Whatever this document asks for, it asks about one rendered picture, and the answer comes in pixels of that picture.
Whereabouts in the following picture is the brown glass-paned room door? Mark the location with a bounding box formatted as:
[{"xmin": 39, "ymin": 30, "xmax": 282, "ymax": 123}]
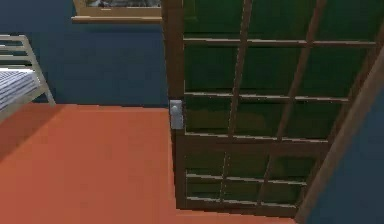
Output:
[{"xmin": 161, "ymin": 0, "xmax": 384, "ymax": 218}]

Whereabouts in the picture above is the wooden framed window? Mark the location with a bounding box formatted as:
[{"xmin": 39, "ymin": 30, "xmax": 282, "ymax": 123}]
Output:
[{"xmin": 71, "ymin": 0, "xmax": 163, "ymax": 24}]

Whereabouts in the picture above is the grey door handle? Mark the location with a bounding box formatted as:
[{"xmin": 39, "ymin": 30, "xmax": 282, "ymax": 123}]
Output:
[{"xmin": 169, "ymin": 99, "xmax": 185, "ymax": 131}]

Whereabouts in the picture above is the white frame bed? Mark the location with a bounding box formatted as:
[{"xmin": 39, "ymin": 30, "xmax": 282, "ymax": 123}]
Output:
[{"xmin": 0, "ymin": 34, "xmax": 57, "ymax": 123}]

